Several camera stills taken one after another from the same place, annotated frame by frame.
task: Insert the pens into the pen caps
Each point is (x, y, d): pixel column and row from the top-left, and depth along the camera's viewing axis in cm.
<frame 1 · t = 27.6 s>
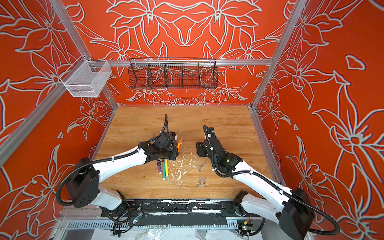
left hand: (178, 152, 84), fingers closed
right hand: (197, 143, 78), fingers open
purple marker pen: (159, 164, 89), on the table
green marker pen: (164, 171, 87), on the table
yellow marker pen: (167, 168, 87), on the table
clear pen cap: (203, 164, 89), on the table
clear pen cap 2: (199, 169, 88), on the table
clear pen cap 3: (202, 180, 83), on the table
clear pen cap 4: (200, 185, 81), on the table

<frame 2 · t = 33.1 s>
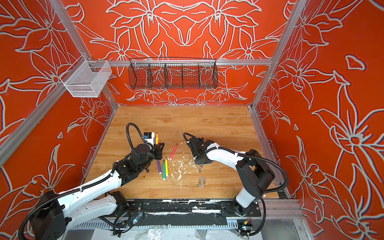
left hand: (162, 143, 79), fingers closed
right hand: (199, 159, 88), fingers open
pink marker pen: (174, 151, 95), on the table
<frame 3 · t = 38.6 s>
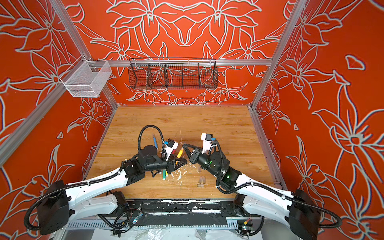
left hand: (185, 160, 70), fingers closed
right hand: (179, 147, 66), fingers closed
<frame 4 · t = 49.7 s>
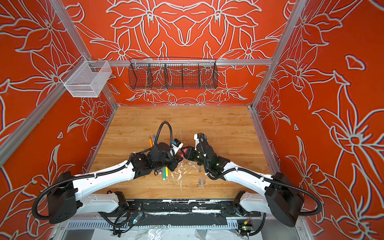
left hand: (182, 156, 77), fingers closed
right hand: (179, 150, 77), fingers open
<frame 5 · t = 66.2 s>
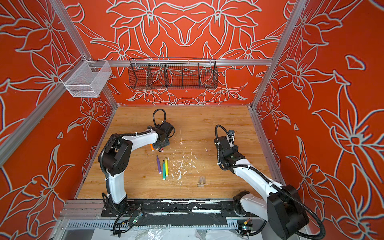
left hand: (162, 142, 98), fingers closed
right hand: (225, 143, 85), fingers open
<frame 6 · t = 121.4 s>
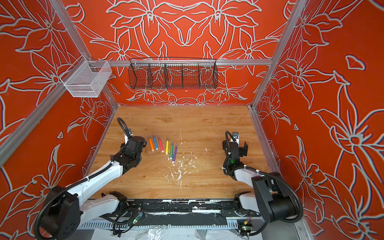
left hand: (130, 141, 84), fingers open
right hand: (235, 139, 88), fingers open
green marker pen: (171, 152, 94), point 2 cm above the table
yellow marker pen: (167, 147, 97), on the table
purple marker pen: (175, 154, 94), on the table
blue marker pen: (156, 144, 99), on the table
